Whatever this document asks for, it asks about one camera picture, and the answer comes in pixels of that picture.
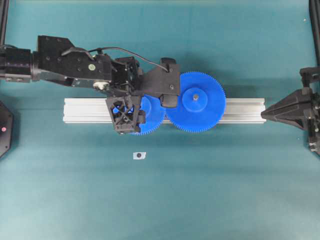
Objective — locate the small blue plastic gear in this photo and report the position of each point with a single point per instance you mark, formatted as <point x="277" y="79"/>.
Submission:
<point x="154" y="115"/>

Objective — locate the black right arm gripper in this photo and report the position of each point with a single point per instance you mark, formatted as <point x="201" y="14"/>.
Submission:
<point x="301" y="101"/>

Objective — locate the aluminium extrusion rail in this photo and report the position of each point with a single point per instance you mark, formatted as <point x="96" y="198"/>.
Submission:
<point x="94" y="110"/>

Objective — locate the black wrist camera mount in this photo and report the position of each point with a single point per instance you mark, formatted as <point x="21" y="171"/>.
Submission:
<point x="158" y="81"/>

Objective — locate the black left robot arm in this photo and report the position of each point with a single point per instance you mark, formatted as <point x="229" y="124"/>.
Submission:
<point x="57" y="60"/>

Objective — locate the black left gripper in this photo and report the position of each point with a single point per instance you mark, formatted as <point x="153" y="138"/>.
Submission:
<point x="121" y="83"/>

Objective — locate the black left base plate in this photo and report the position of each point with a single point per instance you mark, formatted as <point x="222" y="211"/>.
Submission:
<point x="6" y="129"/>

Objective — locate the large blue plastic gear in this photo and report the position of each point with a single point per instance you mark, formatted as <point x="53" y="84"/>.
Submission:
<point x="203" y="114"/>

